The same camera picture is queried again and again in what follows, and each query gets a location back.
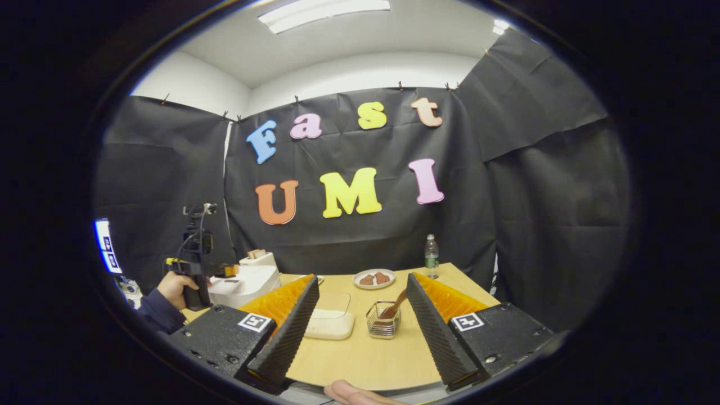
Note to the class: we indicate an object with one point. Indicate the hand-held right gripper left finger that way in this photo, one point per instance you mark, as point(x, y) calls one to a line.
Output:
point(292, 337)

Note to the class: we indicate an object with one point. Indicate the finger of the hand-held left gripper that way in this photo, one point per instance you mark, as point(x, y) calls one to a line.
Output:
point(229, 271)

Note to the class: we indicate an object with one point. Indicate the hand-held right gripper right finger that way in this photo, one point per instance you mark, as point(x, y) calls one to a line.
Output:
point(433, 337)

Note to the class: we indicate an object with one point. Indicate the white rice cooker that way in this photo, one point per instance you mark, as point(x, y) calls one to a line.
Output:
point(250, 284)

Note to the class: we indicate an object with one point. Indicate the brown wooden spoon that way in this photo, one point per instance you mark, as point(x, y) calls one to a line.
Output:
point(394, 304)

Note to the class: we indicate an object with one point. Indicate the white toaster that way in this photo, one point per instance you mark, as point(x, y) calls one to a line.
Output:
point(261, 262)

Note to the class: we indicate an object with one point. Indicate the white side table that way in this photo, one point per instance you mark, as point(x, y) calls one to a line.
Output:
point(129, 292)

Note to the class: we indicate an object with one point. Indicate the white round plate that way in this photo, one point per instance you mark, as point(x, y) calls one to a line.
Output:
point(374, 286)

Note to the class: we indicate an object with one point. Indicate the brown meat piece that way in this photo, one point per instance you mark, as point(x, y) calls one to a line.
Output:
point(382, 278)
point(367, 280)

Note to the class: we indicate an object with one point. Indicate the clear green label water bottle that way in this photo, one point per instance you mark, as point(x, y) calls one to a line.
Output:
point(431, 259)

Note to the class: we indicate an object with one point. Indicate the lit computer monitor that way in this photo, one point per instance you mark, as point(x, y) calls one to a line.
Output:
point(108, 247)

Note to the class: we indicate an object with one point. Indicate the black backdrop cloth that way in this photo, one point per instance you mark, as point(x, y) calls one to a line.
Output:
point(534, 197)

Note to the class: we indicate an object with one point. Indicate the ceiling light panel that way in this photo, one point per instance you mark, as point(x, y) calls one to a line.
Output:
point(320, 14)
point(500, 26)

